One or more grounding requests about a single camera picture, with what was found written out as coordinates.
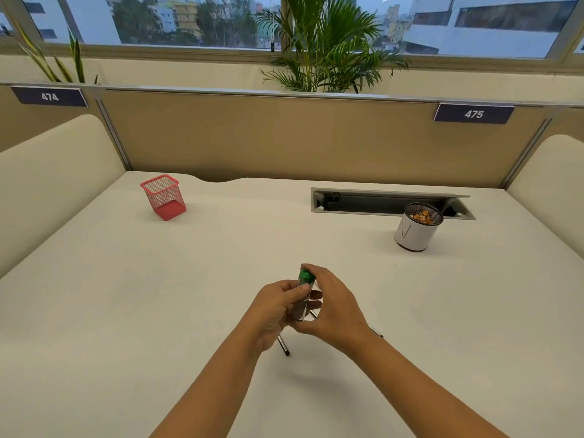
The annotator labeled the person's left hand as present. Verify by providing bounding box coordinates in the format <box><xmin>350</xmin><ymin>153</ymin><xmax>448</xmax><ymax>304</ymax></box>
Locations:
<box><xmin>237</xmin><ymin>280</ymin><xmax>311</xmax><ymax>357</ymax></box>

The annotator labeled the person's right hand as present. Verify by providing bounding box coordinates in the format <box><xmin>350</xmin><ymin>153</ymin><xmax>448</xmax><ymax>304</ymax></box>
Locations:
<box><xmin>290</xmin><ymin>264</ymin><xmax>377</xmax><ymax>362</ymax></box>

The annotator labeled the small green-capped glass bottle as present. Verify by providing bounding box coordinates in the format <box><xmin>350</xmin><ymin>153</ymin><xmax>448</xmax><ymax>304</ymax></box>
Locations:
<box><xmin>292</xmin><ymin>265</ymin><xmax>317</xmax><ymax>322</ymax></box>

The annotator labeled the person's left forearm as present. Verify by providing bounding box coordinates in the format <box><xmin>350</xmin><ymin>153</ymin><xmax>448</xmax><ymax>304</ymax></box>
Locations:
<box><xmin>150</xmin><ymin>330</ymin><xmax>266</xmax><ymax>438</ymax></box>

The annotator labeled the person's right forearm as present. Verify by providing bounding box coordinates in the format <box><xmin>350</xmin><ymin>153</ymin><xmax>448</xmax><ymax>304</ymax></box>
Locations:
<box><xmin>355</xmin><ymin>335</ymin><xmax>511</xmax><ymax>438</ymax></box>

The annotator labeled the white cup with mesh rim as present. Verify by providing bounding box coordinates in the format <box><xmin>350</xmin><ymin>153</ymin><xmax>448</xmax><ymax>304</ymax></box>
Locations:
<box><xmin>394</xmin><ymin>203</ymin><xmax>444</xmax><ymax>252</ymax></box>

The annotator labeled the tan desk partition panel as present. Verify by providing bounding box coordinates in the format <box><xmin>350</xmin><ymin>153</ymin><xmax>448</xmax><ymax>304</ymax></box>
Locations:
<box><xmin>97</xmin><ymin>85</ymin><xmax>554</xmax><ymax>190</ymax></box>

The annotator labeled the red mesh pen holder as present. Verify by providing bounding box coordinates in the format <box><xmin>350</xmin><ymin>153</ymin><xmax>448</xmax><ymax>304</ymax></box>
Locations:
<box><xmin>140</xmin><ymin>174</ymin><xmax>187</xmax><ymax>222</ymax></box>

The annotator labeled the green palm plant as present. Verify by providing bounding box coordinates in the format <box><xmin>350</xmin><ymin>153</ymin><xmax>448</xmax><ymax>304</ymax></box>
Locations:
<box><xmin>255</xmin><ymin>0</ymin><xmax>411</xmax><ymax>94</ymax></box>

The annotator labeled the navy desk number plate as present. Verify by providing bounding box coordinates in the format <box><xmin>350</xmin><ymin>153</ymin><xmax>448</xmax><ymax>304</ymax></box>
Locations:
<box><xmin>10</xmin><ymin>86</ymin><xmax>89</xmax><ymax>108</ymax></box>
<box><xmin>433</xmin><ymin>103</ymin><xmax>516</xmax><ymax>125</ymax></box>

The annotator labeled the cream side divider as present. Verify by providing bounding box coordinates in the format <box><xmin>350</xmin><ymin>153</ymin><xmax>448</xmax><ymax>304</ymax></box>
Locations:
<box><xmin>506</xmin><ymin>134</ymin><xmax>584</xmax><ymax>261</ymax></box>
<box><xmin>0</xmin><ymin>114</ymin><xmax>127</xmax><ymax>280</ymax></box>

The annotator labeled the striped snake plant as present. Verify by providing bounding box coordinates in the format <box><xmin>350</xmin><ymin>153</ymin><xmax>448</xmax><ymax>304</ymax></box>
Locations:
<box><xmin>8</xmin><ymin>20</ymin><xmax>99</xmax><ymax>85</ymax></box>

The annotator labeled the grey desk cable tray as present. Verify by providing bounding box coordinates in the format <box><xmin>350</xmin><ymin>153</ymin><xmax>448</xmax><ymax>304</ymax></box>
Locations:
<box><xmin>311</xmin><ymin>187</ymin><xmax>476</xmax><ymax>221</ymax></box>

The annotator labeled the window frame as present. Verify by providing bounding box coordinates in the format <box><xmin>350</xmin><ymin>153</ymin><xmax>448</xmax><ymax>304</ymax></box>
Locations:
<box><xmin>0</xmin><ymin>0</ymin><xmax>584</xmax><ymax>69</ymax></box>

